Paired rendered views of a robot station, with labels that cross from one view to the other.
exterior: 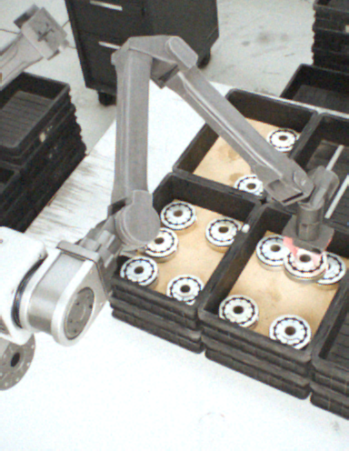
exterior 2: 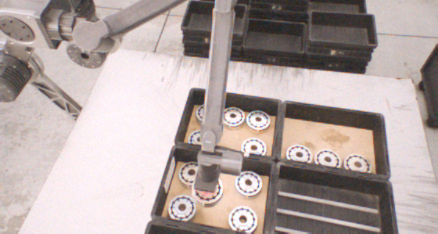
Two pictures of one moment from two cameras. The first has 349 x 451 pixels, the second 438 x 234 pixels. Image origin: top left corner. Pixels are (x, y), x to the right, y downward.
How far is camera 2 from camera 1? 1.23 m
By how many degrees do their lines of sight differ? 40
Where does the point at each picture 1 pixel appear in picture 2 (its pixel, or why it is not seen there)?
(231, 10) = not seen: outside the picture
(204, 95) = (215, 36)
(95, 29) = not seen: outside the picture
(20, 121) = (341, 38)
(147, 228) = (85, 41)
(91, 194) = (279, 81)
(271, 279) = (227, 189)
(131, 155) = (131, 9)
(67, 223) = (253, 77)
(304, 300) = (216, 214)
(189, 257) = (230, 137)
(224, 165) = (317, 136)
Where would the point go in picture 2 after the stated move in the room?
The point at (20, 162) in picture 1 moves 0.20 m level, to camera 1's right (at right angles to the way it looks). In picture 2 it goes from (308, 50) to (328, 70)
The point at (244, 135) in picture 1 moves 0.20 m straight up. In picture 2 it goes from (210, 81) to (209, 23)
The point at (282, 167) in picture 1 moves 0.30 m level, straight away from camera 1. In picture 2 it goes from (207, 120) to (311, 100)
